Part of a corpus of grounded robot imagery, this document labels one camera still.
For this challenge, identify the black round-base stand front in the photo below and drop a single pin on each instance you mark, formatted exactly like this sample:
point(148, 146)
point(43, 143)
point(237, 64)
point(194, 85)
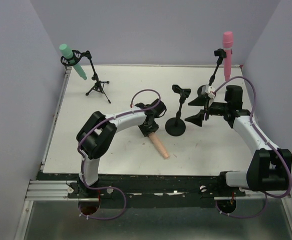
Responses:
point(175, 126)

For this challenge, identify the peach toy microphone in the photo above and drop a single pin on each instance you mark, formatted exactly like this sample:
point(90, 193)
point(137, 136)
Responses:
point(159, 145)

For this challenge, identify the black front mounting rail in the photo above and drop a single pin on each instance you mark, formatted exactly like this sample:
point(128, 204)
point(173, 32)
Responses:
point(114, 191)

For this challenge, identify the pink toy microphone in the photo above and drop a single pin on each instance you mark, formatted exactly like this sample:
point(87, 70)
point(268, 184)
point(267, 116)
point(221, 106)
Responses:
point(227, 43)

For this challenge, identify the green toy microphone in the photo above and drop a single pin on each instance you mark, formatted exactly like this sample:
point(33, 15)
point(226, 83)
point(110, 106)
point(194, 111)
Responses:
point(69, 59)

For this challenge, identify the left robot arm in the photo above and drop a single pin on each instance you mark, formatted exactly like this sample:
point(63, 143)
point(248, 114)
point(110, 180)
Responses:
point(96, 135)

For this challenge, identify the black round-base stand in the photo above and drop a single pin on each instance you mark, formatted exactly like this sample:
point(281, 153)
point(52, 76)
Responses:
point(220, 53)
point(175, 126)

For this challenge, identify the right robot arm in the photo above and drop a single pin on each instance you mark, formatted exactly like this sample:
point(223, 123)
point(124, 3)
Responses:
point(267, 169)

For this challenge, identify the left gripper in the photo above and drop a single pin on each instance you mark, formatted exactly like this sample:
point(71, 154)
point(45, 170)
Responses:
point(149, 127)

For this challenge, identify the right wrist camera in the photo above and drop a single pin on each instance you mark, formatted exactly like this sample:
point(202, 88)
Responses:
point(208, 91)

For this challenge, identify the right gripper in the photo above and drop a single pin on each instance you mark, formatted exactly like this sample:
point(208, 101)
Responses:
point(206, 108)

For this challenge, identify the black tripod shock-mount stand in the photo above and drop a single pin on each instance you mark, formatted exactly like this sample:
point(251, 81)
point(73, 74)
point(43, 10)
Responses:
point(98, 85)

